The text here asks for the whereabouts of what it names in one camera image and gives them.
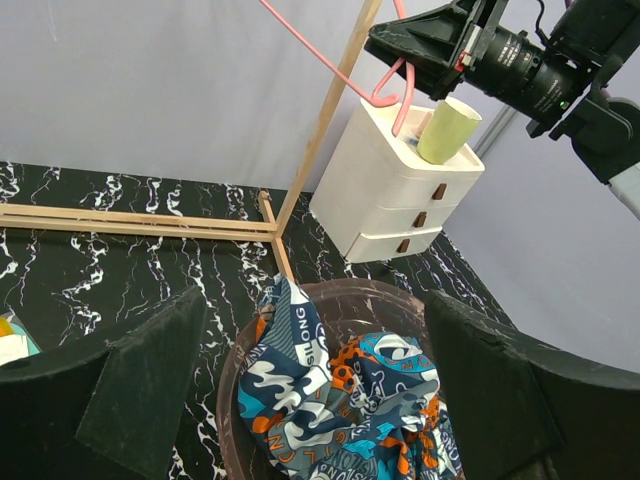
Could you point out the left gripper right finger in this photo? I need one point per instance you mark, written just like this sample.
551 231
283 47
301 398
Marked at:
524 409

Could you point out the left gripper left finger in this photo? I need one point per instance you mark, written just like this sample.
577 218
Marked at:
107 405

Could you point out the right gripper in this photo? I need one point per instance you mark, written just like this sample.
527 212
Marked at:
464 41

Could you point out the pink clothes hanger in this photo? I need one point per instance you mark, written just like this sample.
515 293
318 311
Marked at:
374 99

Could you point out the colourful patterned shorts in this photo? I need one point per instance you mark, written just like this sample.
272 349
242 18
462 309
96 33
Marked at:
370 411

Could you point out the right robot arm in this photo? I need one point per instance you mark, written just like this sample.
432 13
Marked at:
603 130

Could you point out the green mug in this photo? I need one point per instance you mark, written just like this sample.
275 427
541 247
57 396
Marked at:
450 126

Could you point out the orange folder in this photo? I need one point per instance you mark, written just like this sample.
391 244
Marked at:
6 328

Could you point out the white three-drawer organizer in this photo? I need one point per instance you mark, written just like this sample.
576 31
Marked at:
378 199

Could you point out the transparent pink plastic basin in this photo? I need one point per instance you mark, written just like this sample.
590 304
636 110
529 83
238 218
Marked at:
348 308

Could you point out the wooden clothes rack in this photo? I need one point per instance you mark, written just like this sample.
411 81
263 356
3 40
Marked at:
269 229

